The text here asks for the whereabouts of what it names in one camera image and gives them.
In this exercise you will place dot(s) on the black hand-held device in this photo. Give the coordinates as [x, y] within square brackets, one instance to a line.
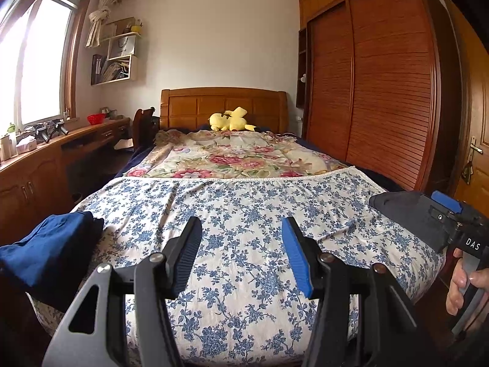
[38, 132]
[59, 127]

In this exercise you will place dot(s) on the dark file binder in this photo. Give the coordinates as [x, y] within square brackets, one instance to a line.
[97, 68]

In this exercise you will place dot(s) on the wooden chair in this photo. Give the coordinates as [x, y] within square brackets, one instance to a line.
[143, 126]

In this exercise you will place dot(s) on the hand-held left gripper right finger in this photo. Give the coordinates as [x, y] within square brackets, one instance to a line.
[298, 256]

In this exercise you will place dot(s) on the wooden bed headboard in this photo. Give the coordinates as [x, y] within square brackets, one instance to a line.
[183, 107]

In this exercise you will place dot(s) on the hanging keys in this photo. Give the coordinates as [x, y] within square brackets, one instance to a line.
[467, 172]

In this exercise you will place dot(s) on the window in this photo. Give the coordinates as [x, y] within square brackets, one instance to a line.
[42, 57]

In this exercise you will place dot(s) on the blue floral bed sheet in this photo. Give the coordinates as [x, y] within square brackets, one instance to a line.
[237, 218]

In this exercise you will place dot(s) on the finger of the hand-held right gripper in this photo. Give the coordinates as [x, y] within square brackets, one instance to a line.
[447, 200]

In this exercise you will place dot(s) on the folded blue garment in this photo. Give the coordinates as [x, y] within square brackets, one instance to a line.
[49, 244]

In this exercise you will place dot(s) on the wooden corner shelf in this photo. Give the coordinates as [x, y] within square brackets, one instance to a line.
[301, 53]

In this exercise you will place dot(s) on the wooden desk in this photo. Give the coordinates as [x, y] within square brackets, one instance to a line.
[34, 183]

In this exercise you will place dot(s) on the black jacket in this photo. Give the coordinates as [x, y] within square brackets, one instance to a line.
[405, 218]

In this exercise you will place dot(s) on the yellow plush toy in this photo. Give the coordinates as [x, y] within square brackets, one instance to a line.
[227, 120]

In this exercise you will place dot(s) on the pink floral quilt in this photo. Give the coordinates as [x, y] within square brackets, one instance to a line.
[237, 156]

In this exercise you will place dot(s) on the person's right hand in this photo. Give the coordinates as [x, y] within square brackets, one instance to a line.
[455, 283]

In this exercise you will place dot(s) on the wooden slatted wardrobe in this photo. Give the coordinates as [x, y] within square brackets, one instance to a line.
[374, 84]

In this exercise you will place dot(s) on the white bottle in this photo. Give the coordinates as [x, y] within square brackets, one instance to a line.
[5, 148]

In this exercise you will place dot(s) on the wooden door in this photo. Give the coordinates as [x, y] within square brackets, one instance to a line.
[473, 95]

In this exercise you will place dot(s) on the red bowl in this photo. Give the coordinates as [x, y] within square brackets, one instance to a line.
[96, 119]

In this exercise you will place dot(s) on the tied beige curtain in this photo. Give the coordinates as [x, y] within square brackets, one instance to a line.
[100, 19]

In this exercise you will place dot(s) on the white paper bag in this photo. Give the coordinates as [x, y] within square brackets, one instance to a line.
[122, 46]

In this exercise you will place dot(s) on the white tissue box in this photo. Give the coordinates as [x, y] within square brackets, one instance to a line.
[27, 145]

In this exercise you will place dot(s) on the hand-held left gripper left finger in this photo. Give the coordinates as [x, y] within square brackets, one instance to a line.
[187, 252]

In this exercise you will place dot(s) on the white wall shelf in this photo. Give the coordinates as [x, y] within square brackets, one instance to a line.
[122, 68]

